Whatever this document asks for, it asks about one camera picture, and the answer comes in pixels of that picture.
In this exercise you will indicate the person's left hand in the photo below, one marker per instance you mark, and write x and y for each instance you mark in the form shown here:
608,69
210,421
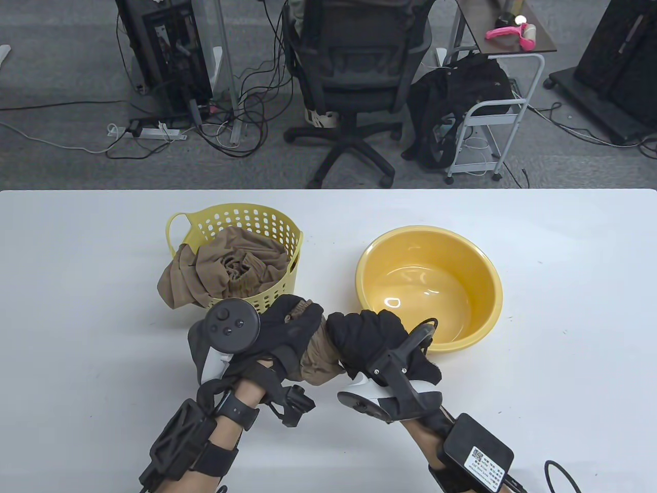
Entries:
282,339

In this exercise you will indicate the person's right hand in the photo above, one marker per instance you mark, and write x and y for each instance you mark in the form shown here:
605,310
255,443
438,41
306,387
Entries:
364,334

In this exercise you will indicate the tan shorts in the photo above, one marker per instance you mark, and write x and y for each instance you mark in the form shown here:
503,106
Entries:
215,267
318,362

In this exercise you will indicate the person's left forearm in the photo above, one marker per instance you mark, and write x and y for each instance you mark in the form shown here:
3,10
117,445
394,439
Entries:
249,393

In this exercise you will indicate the person's right forearm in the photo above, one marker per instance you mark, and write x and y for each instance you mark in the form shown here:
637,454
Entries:
421,436

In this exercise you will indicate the black forearm brace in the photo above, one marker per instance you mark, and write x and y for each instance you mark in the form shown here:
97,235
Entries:
179,441

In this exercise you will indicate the grey handheld controller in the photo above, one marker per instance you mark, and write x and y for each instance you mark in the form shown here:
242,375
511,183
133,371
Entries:
369,393
231,321

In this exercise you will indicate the black wrist band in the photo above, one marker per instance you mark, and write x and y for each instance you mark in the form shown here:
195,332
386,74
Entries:
236,411

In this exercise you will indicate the yellow plastic basin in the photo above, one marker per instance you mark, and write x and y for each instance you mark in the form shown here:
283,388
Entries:
426,246

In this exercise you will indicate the yellow perforated plastic basket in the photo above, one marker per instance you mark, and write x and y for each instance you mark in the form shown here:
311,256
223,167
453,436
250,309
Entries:
189,228

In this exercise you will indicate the black battery box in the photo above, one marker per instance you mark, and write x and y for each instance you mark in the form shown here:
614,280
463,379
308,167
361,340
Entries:
472,441

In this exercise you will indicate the beige bag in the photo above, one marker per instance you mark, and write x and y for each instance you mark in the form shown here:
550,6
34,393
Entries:
322,119

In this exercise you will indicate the white power strip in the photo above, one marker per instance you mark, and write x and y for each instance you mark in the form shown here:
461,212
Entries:
154,132

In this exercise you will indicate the black office chair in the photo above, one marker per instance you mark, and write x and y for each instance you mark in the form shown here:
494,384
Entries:
354,77

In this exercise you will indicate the black backpack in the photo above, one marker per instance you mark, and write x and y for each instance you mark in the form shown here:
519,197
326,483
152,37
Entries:
462,87

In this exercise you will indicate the grey metal desk leg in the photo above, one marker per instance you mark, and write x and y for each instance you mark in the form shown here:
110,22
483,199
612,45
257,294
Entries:
228,77

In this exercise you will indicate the black computer tower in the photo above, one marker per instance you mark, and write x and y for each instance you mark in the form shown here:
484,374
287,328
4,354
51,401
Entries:
169,51

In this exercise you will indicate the white cart with brown top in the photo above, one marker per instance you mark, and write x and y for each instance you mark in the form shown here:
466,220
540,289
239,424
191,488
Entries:
480,23

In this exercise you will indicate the pink handheld tool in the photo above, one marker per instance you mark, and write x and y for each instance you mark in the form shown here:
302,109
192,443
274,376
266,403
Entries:
505,32

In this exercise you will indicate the small black device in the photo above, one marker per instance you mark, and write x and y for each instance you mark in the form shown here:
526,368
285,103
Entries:
505,20

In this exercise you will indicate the black wheeled cabinet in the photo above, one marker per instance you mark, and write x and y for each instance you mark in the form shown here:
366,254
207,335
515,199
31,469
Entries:
616,51

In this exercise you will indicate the white desk foot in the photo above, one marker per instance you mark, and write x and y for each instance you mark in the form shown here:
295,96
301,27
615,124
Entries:
4,54

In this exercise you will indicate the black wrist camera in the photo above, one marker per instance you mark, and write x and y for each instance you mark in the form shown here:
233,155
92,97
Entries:
295,405

